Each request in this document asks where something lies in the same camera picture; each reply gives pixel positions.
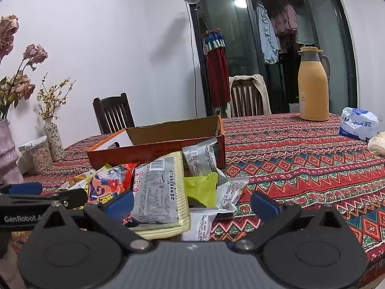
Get light blue shirt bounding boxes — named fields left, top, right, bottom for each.
left=256, top=3, right=280, bottom=64

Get floral ceramic vase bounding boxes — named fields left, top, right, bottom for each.
left=44, top=117, right=66, bottom=162

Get yellow snack packet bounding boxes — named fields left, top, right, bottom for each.
left=60, top=169, right=94, bottom=210

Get green snack bar packet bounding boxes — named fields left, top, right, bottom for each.
left=183, top=172, right=218, bottom=209

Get grey barcode snack packet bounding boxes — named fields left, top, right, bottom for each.
left=131, top=160, right=179, bottom=225

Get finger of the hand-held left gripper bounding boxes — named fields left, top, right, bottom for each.
left=0, top=183, right=43, bottom=197
left=0, top=188, right=88, bottom=210

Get white hanging garment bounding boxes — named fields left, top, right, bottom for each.
left=296, top=28, right=316, bottom=46

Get pink ribbed vase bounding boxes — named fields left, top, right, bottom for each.
left=0, top=119, right=25, bottom=185

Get sliding glass door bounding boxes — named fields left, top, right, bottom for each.
left=185, top=0, right=360, bottom=118

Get white snack packet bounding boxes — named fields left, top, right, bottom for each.
left=215, top=178, right=250, bottom=213
left=180, top=212, right=218, bottom=242

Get pink hanging garments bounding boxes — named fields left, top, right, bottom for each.
left=271, top=1, right=299, bottom=35

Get pink artificial flowers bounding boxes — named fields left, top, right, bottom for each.
left=0, top=14, right=49, bottom=121

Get black lamp stand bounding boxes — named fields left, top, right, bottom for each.
left=188, top=3, right=201, bottom=118

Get red patterned tablecloth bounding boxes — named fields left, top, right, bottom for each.
left=0, top=113, right=385, bottom=283

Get yellow thermos jug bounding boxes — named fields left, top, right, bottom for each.
left=298, top=46, right=330, bottom=121

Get chair with draped cloth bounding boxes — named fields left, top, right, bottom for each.
left=229, top=74, right=272, bottom=115

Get yellow flower branches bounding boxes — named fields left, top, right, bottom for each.
left=38, top=72, right=76, bottom=119

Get silver snack packet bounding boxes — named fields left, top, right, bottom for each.
left=182, top=138, right=218, bottom=179

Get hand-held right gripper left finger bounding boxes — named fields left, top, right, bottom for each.
left=37, top=190, right=154, bottom=253

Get orange cardboard box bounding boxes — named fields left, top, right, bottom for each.
left=87, top=115, right=225, bottom=171

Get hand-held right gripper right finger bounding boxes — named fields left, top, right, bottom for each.
left=234, top=191, right=346, bottom=253

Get brown wooden chair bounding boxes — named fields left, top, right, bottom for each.
left=230, top=78, right=265, bottom=118

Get red orange cartoon packet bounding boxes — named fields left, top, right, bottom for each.
left=87, top=164, right=137, bottom=226

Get cream crumpled object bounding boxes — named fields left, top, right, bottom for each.
left=368, top=132, right=385, bottom=156

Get dark wooden chair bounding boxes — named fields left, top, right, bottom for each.
left=93, top=93, right=136, bottom=135

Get white blue tissue pack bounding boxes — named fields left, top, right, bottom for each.
left=339, top=107, right=379, bottom=141

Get cream striped snack packet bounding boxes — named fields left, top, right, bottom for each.
left=132, top=151, right=191, bottom=240

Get clear lidded container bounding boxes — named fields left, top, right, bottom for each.
left=19, top=135, right=53, bottom=175

